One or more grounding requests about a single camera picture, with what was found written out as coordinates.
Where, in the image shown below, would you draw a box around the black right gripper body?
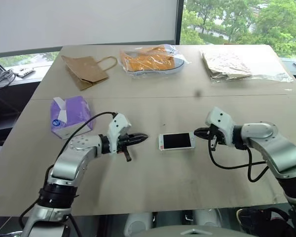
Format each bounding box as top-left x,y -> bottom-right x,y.
207,124 -> 226,152

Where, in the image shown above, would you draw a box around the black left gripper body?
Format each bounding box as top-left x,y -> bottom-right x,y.
116,134 -> 133,163

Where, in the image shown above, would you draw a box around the white smartphone black screen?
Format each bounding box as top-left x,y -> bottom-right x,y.
158,132 -> 196,151

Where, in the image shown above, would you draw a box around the purple tissue pack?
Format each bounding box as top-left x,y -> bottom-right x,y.
50,96 -> 94,140

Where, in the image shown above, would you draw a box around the white left robot leg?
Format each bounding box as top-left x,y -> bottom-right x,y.
126,212 -> 154,233

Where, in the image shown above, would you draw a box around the white robot leg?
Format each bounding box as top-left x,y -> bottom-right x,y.
186,209 -> 222,228
126,212 -> 154,233

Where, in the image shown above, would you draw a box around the orange canvas shoe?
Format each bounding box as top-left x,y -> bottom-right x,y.
119,45 -> 186,74

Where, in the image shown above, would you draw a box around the white right robot leg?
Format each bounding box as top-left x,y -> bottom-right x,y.
186,209 -> 222,228

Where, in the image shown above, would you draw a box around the clear plastic cardboard bag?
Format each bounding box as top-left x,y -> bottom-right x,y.
199,47 -> 295,84

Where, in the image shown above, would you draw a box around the brown paper bag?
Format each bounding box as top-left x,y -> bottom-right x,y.
61,55 -> 118,92

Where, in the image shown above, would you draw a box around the black shoe white sole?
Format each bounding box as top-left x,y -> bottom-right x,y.
235,207 -> 291,232

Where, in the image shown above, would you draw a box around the grey robot torso front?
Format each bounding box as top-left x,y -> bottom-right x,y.
135,226 -> 229,237

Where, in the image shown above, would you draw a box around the small white circuit board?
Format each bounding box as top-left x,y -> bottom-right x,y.
15,66 -> 36,78

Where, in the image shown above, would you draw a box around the white roller blind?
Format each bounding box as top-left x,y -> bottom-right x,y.
0,0 -> 177,54

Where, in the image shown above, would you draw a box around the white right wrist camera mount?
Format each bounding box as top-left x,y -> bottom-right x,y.
205,106 -> 236,147

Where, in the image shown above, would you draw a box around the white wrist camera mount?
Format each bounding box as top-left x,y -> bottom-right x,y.
108,113 -> 132,154
205,106 -> 236,147

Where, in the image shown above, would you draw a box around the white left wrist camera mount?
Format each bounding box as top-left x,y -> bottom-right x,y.
108,113 -> 132,154

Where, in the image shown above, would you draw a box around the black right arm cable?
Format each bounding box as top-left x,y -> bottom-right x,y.
208,140 -> 270,183

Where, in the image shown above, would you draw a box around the dark window frame post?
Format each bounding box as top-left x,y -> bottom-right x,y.
175,0 -> 185,46

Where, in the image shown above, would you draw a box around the grey coiled cables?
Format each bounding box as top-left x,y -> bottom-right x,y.
0,69 -> 16,89

